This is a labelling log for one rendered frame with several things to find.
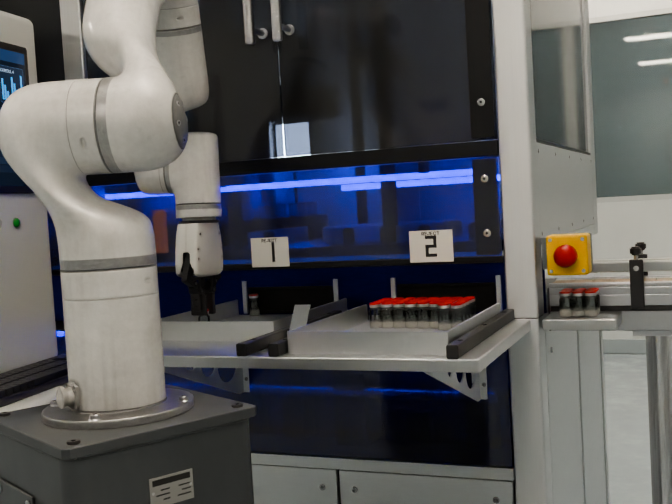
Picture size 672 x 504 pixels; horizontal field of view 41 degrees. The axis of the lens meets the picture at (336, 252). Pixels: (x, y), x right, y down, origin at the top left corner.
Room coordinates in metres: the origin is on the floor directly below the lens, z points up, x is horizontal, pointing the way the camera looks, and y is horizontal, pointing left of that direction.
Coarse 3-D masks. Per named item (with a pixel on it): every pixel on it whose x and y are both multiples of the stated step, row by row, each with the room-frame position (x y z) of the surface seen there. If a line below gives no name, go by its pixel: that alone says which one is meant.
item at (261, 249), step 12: (252, 240) 1.83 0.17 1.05; (264, 240) 1.81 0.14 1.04; (276, 240) 1.80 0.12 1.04; (252, 252) 1.83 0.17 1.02; (264, 252) 1.82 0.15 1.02; (276, 252) 1.80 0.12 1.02; (288, 252) 1.79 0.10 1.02; (252, 264) 1.83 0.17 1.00; (264, 264) 1.82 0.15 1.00; (276, 264) 1.81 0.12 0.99; (288, 264) 1.80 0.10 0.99
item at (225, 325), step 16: (224, 304) 1.88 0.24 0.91; (336, 304) 1.78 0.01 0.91; (176, 320) 1.71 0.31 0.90; (192, 320) 1.76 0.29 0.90; (224, 320) 1.85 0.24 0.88; (240, 320) 1.83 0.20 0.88; (256, 320) 1.81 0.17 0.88; (272, 320) 1.80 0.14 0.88; (288, 320) 1.58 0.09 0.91; (176, 336) 1.60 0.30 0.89; (192, 336) 1.58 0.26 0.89; (208, 336) 1.57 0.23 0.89; (224, 336) 1.56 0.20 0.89; (240, 336) 1.55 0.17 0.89; (256, 336) 1.53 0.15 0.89
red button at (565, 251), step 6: (564, 246) 1.55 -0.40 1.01; (570, 246) 1.55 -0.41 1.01; (558, 252) 1.56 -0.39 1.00; (564, 252) 1.55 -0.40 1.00; (570, 252) 1.55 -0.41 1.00; (576, 252) 1.56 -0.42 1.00; (558, 258) 1.56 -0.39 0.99; (564, 258) 1.55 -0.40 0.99; (570, 258) 1.55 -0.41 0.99; (576, 258) 1.55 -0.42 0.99; (558, 264) 1.56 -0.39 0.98; (564, 264) 1.55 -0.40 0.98; (570, 264) 1.55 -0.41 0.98
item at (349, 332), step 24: (360, 312) 1.67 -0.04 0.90; (480, 312) 1.48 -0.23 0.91; (288, 336) 1.39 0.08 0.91; (312, 336) 1.37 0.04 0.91; (336, 336) 1.36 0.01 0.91; (360, 336) 1.34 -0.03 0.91; (384, 336) 1.33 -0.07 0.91; (408, 336) 1.31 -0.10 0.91; (432, 336) 1.30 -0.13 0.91; (456, 336) 1.33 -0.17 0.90
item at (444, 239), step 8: (416, 232) 1.69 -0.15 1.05; (424, 232) 1.68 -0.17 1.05; (432, 232) 1.68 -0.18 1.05; (440, 232) 1.67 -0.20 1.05; (448, 232) 1.67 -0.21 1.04; (416, 240) 1.69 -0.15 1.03; (424, 240) 1.68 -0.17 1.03; (432, 240) 1.68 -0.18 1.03; (440, 240) 1.67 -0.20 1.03; (448, 240) 1.67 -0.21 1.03; (416, 248) 1.69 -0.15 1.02; (424, 248) 1.68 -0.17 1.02; (432, 248) 1.68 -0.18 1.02; (440, 248) 1.67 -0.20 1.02; (448, 248) 1.67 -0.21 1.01; (416, 256) 1.69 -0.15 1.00; (424, 256) 1.68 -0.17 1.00; (440, 256) 1.67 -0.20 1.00; (448, 256) 1.67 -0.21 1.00
